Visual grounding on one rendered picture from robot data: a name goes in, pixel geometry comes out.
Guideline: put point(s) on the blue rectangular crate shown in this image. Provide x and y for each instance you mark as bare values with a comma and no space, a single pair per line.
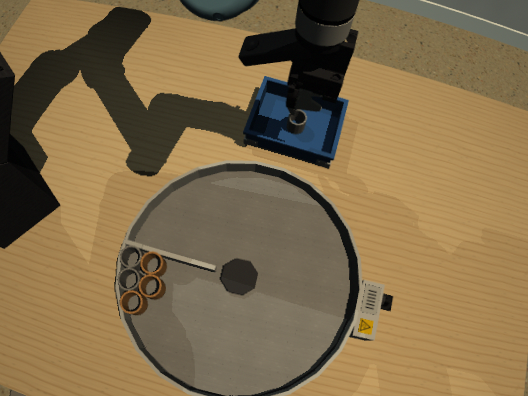
269,115

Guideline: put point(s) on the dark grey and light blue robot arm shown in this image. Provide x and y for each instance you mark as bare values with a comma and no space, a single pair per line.
281,46

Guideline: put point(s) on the bronze bushing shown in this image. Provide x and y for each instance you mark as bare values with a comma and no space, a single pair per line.
149,256
125,299
143,283

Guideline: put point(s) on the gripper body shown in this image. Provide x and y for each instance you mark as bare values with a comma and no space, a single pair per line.
323,71

